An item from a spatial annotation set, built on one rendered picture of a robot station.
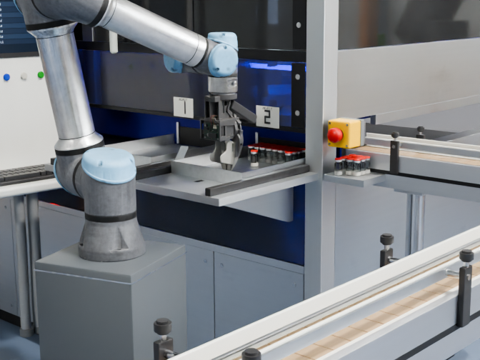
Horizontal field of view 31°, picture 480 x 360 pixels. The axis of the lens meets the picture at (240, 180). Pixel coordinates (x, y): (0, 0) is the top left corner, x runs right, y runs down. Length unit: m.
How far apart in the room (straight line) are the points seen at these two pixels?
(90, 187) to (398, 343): 0.95
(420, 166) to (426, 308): 1.13
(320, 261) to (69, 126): 0.84
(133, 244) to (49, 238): 1.45
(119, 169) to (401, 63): 1.09
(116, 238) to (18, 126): 1.05
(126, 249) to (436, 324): 0.87
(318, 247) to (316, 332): 1.40
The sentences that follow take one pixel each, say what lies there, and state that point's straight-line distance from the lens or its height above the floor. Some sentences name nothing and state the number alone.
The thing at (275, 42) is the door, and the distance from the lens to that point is 2.47.
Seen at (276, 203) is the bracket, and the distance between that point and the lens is 2.42.
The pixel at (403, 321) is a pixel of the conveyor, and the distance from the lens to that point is 1.20.
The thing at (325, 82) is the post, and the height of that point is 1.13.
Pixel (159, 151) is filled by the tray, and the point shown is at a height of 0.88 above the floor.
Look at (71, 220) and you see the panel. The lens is 3.25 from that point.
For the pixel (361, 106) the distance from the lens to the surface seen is 2.52.
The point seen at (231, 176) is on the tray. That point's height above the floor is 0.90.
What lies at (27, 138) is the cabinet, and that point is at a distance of 2.94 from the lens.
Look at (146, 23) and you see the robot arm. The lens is 1.94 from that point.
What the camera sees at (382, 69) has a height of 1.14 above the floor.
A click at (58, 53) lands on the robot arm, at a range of 2.00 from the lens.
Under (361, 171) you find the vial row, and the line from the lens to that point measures 2.39.
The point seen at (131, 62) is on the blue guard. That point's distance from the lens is 2.88.
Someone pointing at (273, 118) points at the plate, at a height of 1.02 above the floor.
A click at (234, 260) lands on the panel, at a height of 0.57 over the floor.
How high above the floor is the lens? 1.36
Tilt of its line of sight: 12 degrees down
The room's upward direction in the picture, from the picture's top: straight up
